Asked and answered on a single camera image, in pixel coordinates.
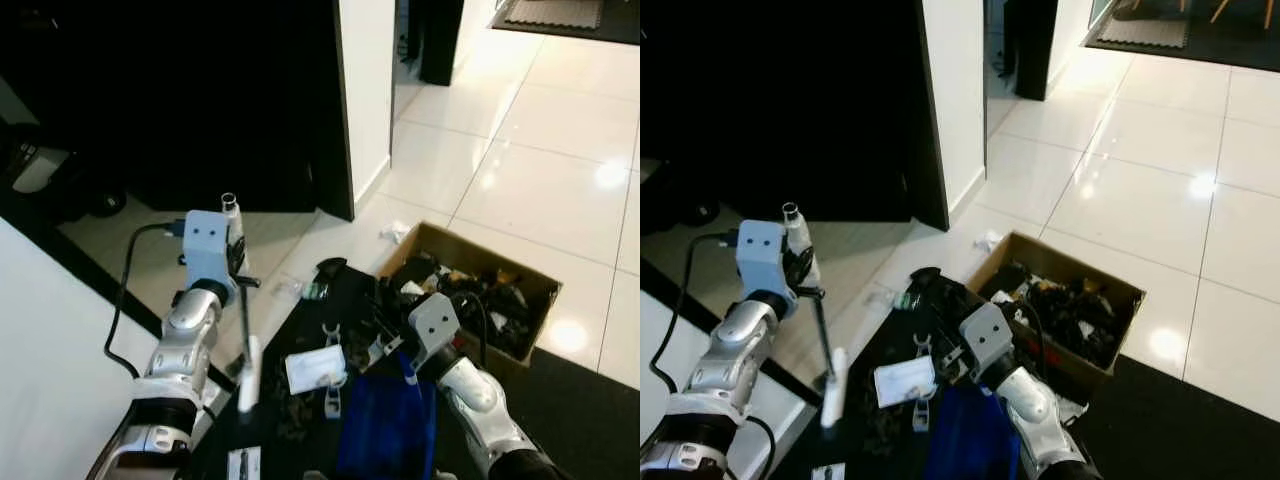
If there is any grey ribbed doormat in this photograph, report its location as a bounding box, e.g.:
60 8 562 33
1096 12 1191 49
500 0 607 31

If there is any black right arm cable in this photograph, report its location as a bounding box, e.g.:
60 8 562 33
1010 300 1047 377
455 292 493 369

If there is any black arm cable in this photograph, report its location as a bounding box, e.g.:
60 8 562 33
103 222 189 381
650 233 739 395
455 292 493 369
1010 300 1047 377

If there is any black cabinet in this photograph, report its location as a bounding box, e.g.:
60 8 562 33
0 0 357 223
640 0 951 233

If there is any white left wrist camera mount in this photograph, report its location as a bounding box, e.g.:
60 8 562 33
735 220 801 301
182 210 241 293

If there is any cardboard box with rubbish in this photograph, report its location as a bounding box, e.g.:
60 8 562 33
378 221 563 373
966 231 1147 399

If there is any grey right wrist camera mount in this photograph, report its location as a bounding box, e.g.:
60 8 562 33
958 302 1015 379
408 293 463 366

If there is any black furniture post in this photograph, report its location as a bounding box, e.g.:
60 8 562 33
1003 0 1061 101
406 0 466 87

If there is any blue dustpan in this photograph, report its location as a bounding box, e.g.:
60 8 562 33
335 352 439 480
922 385 1023 480

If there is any dark wheeled appliance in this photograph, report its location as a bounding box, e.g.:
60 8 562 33
640 160 723 229
0 140 131 223

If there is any broom stick with white grip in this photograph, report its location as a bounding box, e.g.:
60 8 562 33
220 192 263 414
782 202 850 430

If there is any white paper tag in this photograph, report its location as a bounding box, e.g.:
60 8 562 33
874 357 939 409
284 345 349 395

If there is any black floor mat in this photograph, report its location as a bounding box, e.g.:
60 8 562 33
185 258 641 480
770 268 1280 480

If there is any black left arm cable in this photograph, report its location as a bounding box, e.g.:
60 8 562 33
103 222 189 381
650 233 739 395

